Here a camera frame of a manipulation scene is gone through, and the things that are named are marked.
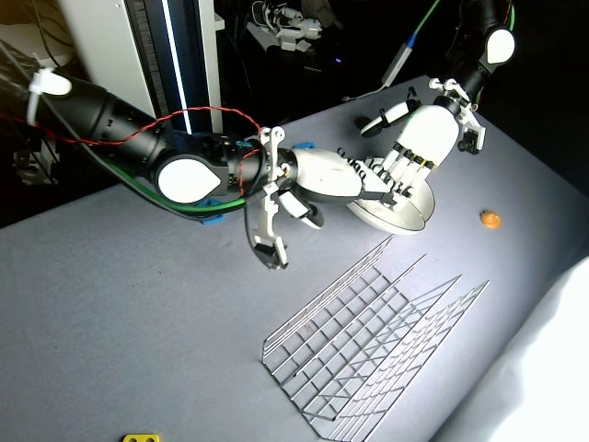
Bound thick green cable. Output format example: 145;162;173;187
117;177;266;217

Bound white column with black rail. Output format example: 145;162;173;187
58;0;226;134

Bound silver wire dish rack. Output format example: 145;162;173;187
260;233;491;438

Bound blue pentagon block with holes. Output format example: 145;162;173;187
199;197;225;227

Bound spare white robot hand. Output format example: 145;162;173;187
246;0;323;52

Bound grey cable adapter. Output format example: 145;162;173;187
382;41;414;87

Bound red twisted cable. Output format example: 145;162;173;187
0;106;272;194

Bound thin white cable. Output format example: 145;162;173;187
342;82;387;102

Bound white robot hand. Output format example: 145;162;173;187
360;99;461;198
278;145;415;230

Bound grey table cloth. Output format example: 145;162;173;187
0;73;589;442

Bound grey metal bracket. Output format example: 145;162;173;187
12;137;61;186

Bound thin green cable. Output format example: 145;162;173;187
411;0;442;47

